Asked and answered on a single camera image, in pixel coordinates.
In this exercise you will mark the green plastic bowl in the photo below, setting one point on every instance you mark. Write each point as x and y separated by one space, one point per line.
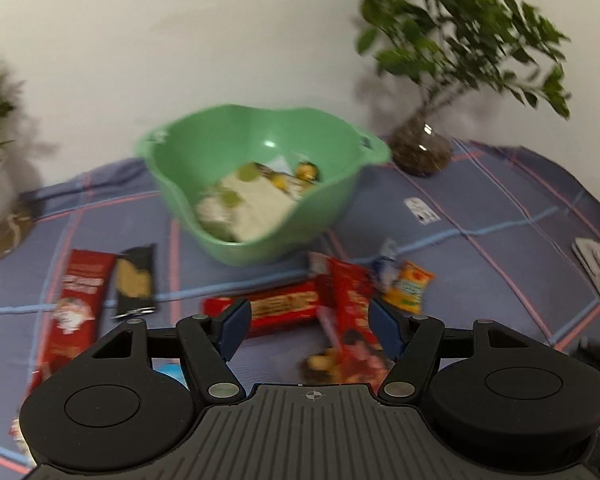
205 145

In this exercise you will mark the leafy plant in glass vase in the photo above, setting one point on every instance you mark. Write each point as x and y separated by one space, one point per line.
430 145

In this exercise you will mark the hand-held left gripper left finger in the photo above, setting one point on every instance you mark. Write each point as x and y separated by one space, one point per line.
236 330

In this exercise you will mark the black sachet with gold print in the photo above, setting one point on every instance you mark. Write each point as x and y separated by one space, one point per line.
135 280

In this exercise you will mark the red packet with cartoon figures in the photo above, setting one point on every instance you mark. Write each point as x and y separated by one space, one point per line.
350 300

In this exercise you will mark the small orange yellow snack packet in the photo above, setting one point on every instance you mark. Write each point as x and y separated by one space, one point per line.
410 286

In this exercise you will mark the white cloth label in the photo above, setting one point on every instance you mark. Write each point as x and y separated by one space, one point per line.
422 210

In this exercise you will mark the long red snack bar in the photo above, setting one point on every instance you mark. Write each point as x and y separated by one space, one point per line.
280 307

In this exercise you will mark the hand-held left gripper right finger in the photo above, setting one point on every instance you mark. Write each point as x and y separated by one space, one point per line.
385 327

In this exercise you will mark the dark red drink sachet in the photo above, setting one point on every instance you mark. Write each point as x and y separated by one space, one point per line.
75 305

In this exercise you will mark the cream paper snack packet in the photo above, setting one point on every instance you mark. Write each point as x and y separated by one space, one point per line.
252 210

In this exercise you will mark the white plastic object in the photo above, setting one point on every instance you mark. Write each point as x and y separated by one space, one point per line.
597 270

